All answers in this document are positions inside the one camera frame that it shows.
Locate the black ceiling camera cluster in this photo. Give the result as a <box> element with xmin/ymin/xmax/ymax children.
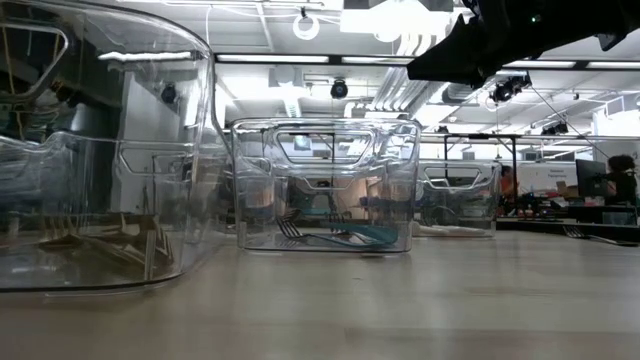
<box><xmin>488</xmin><ymin>73</ymin><xmax>533</xmax><ymax>105</ymax></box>

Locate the black computer monitor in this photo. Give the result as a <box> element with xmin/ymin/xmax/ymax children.
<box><xmin>574</xmin><ymin>158</ymin><xmax>609</xmax><ymax>199</ymax></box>

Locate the black background rig frame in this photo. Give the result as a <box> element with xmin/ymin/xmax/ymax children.
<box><xmin>442</xmin><ymin>132</ymin><xmax>640</xmax><ymax>166</ymax></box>

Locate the silver ventilation duct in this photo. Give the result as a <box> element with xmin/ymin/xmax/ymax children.
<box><xmin>369</xmin><ymin>67</ymin><xmax>501</xmax><ymax>119</ymax></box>

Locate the teal handled fork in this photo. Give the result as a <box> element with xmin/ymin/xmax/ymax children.
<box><xmin>276</xmin><ymin>217</ymin><xmax>381</xmax><ymax>250</ymax></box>
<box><xmin>325</xmin><ymin>212</ymin><xmax>386</xmax><ymax>241</ymax></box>
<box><xmin>329</xmin><ymin>222</ymin><xmax>400</xmax><ymax>247</ymax></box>

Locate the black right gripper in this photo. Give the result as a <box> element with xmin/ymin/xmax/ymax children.
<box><xmin>406</xmin><ymin>0</ymin><xmax>551</xmax><ymax>90</ymax></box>

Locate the white ceiling ring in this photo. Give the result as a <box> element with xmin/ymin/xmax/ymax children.
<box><xmin>291</xmin><ymin>13</ymin><xmax>322</xmax><ymax>42</ymax></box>

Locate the clear plastic bin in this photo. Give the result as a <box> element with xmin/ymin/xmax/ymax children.
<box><xmin>413</xmin><ymin>159</ymin><xmax>503</xmax><ymax>238</ymax></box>
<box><xmin>117</xmin><ymin>139</ymin><xmax>239</xmax><ymax>236</ymax></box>
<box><xmin>231</xmin><ymin>118</ymin><xmax>422</xmax><ymax>253</ymax></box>
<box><xmin>0</xmin><ymin>0</ymin><xmax>234</xmax><ymax>295</ymax></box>

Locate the gold fork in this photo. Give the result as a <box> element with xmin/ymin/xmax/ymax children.
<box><xmin>114</xmin><ymin>214</ymin><xmax>175</xmax><ymax>266</ymax></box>
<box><xmin>37</xmin><ymin>233</ymin><xmax>174</xmax><ymax>269</ymax></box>

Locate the overhead light bar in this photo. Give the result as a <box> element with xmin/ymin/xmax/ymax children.
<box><xmin>214</xmin><ymin>52</ymin><xmax>640</xmax><ymax>71</ymax></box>

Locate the dark background desk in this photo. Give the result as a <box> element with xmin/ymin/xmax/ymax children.
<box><xmin>499</xmin><ymin>203</ymin><xmax>640</xmax><ymax>226</ymax></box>

